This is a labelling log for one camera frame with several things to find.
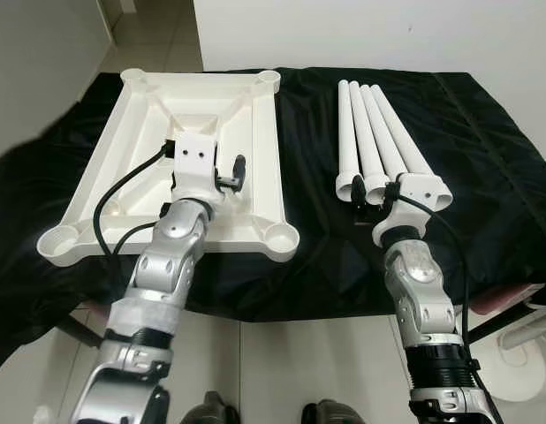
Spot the white plastic children tabletop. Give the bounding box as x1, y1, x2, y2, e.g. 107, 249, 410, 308
36, 69, 301, 267

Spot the pink cushion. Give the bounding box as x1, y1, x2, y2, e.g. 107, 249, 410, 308
467, 283, 532, 314

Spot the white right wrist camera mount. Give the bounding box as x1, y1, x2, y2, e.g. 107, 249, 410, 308
373, 173, 453, 246

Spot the black cloth table cover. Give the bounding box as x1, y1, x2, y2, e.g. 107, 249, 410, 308
0, 66, 546, 376

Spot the grey right robot foot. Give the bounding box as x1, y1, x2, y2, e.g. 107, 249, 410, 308
301, 399, 367, 424

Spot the black metal frame bar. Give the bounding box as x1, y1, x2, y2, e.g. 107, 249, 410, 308
466, 299, 532, 347

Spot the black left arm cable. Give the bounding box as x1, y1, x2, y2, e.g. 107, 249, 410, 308
93, 141, 175, 261

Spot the grey left robot foot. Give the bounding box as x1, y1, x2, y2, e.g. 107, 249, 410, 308
180, 391, 240, 424

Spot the grey robot foot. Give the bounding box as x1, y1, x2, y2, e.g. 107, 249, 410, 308
180, 391, 240, 424
301, 399, 367, 424

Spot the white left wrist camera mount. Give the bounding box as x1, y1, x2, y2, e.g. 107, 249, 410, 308
170, 132, 228, 211

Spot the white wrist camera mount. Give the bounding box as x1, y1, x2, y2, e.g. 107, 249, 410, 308
170, 132, 228, 211
373, 173, 453, 246

